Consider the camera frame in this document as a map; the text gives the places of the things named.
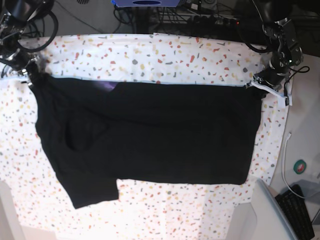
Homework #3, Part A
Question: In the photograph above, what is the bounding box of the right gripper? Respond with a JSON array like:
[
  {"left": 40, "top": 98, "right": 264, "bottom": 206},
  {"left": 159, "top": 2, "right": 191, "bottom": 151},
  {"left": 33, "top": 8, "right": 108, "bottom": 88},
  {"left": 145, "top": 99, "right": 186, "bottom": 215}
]
[{"left": 0, "top": 49, "right": 46, "bottom": 84}]

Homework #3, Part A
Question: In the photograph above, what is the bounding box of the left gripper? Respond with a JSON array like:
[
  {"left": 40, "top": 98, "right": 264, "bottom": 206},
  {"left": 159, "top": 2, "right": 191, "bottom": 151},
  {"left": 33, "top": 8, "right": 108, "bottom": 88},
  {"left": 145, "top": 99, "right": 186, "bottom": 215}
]
[{"left": 244, "top": 67, "right": 293, "bottom": 106}]

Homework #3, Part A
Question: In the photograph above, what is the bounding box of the black t-shirt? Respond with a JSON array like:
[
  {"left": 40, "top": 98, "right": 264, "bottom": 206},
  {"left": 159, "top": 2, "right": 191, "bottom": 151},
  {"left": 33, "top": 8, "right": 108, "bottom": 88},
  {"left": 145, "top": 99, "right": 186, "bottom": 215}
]
[{"left": 31, "top": 74, "right": 262, "bottom": 209}]

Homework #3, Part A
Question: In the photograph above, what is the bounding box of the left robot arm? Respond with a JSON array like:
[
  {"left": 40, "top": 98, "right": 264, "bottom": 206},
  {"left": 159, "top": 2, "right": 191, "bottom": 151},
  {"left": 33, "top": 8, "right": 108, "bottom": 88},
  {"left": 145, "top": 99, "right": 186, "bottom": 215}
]
[{"left": 236, "top": 0, "right": 310, "bottom": 108}]

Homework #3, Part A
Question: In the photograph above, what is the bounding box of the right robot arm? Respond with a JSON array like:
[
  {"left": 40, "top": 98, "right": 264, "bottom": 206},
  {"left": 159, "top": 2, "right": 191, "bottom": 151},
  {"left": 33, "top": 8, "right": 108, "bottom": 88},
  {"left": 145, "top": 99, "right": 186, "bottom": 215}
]
[{"left": 0, "top": 0, "right": 59, "bottom": 86}]

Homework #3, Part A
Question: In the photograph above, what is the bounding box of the blue device at top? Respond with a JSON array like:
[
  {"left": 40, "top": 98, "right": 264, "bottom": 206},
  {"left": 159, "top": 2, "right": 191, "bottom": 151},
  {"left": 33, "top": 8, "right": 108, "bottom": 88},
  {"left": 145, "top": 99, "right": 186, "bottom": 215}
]
[{"left": 111, "top": 0, "right": 186, "bottom": 8}]

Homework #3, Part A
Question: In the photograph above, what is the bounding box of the black keyboard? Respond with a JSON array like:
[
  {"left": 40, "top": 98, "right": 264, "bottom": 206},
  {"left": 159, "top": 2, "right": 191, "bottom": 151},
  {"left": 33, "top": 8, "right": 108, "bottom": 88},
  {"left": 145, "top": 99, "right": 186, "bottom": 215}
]
[{"left": 275, "top": 190, "right": 315, "bottom": 240}]

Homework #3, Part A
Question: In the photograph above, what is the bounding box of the grey laptop lid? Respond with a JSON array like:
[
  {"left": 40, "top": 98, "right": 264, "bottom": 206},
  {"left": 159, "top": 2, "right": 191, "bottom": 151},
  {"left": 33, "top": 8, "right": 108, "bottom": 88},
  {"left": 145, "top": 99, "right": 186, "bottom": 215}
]
[{"left": 251, "top": 179, "right": 298, "bottom": 240}]

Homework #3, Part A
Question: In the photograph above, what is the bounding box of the terrazzo pattern tablecloth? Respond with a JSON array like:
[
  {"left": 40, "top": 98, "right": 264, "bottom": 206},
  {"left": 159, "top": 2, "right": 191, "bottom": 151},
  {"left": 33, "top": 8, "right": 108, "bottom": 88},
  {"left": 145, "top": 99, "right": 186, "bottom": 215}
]
[{"left": 0, "top": 33, "right": 289, "bottom": 240}]

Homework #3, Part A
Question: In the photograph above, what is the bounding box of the white usb cable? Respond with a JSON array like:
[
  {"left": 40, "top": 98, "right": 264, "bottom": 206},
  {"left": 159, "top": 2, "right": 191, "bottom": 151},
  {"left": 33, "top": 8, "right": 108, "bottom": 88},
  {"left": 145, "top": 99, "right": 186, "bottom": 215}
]
[{"left": 281, "top": 131, "right": 320, "bottom": 199}]

